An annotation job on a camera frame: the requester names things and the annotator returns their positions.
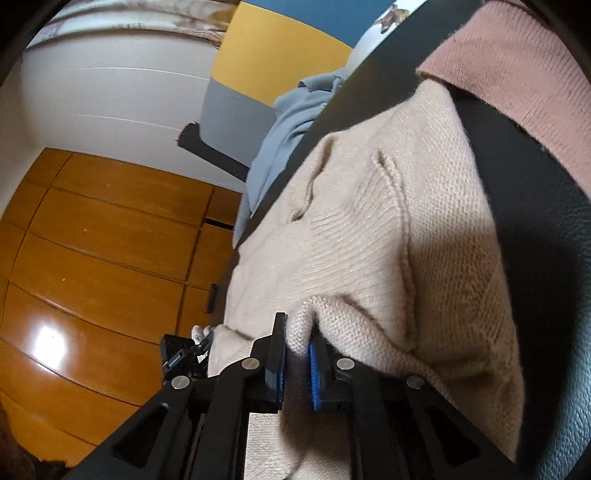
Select beige knit sweater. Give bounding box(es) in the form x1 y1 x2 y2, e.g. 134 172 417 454
208 80 525 479

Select orange wooden wardrobe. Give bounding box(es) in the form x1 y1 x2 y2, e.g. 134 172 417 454
1 148 239 465

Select black rolled mat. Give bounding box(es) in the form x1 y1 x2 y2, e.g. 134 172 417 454
177 123 249 182

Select light blue garment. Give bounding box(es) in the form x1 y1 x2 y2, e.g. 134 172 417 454
232 68 349 247

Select grey yellow blue headboard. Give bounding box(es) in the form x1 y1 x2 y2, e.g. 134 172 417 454
199 0 390 165

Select beige curtain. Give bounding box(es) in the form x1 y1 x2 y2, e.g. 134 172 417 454
29 0 238 47

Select pink knit garment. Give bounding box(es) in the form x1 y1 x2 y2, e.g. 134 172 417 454
418 1 590 192

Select white patterned pillow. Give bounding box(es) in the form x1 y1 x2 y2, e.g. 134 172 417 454
345 0 426 74

